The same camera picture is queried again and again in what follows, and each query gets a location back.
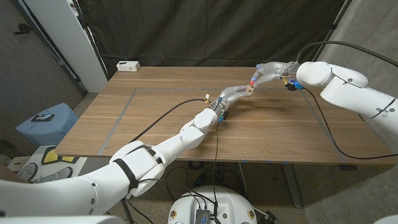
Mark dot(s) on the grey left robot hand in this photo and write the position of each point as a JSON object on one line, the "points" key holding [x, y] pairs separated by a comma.
{"points": [[231, 95]]}

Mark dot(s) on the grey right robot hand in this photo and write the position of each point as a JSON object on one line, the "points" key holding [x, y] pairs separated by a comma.
{"points": [[276, 70]]}

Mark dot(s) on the small wooden block with holes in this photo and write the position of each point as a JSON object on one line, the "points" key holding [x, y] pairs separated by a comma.
{"points": [[249, 90]]}

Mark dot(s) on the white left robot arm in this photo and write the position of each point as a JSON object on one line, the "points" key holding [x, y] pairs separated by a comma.
{"points": [[192, 133]]}

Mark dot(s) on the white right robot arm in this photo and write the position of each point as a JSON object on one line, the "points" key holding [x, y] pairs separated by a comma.
{"points": [[342, 87]]}

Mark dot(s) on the black backdrop curtain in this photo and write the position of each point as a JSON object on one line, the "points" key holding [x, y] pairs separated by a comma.
{"points": [[211, 31]]}

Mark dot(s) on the black backdrop stand pole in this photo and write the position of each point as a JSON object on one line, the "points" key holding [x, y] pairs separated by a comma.
{"points": [[90, 37], [334, 26]]}

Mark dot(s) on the white power strip box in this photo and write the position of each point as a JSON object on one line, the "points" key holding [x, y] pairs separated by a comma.
{"points": [[128, 66]]}

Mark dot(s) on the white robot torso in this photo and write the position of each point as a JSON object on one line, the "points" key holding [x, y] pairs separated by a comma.
{"points": [[230, 205]]}

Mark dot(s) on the grey table leg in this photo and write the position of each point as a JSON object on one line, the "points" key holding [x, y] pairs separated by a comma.
{"points": [[293, 193]]}

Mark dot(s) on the black plug beside torso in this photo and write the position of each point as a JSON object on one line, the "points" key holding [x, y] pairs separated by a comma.
{"points": [[270, 217]]}

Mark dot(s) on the blue plastic stool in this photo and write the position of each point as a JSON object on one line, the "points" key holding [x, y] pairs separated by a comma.
{"points": [[46, 130]]}

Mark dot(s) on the black smartphone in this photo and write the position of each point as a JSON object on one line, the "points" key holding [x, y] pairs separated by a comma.
{"points": [[43, 117]]}

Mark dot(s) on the white board yellow black marking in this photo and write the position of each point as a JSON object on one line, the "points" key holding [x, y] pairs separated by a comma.
{"points": [[51, 155]]}

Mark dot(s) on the small white box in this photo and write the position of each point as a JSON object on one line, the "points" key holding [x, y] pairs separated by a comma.
{"points": [[17, 160]]}

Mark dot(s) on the person's bare leg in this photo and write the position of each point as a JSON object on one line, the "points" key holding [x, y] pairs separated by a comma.
{"points": [[11, 175]]}

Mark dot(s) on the black floor bracket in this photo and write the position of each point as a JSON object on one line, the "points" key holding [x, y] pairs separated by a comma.
{"points": [[347, 167]]}

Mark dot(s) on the white wall panel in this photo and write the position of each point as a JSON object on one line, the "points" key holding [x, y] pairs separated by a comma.
{"points": [[68, 40]]}

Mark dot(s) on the black metal rail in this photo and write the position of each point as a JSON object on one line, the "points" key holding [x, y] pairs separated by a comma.
{"points": [[62, 63]]}

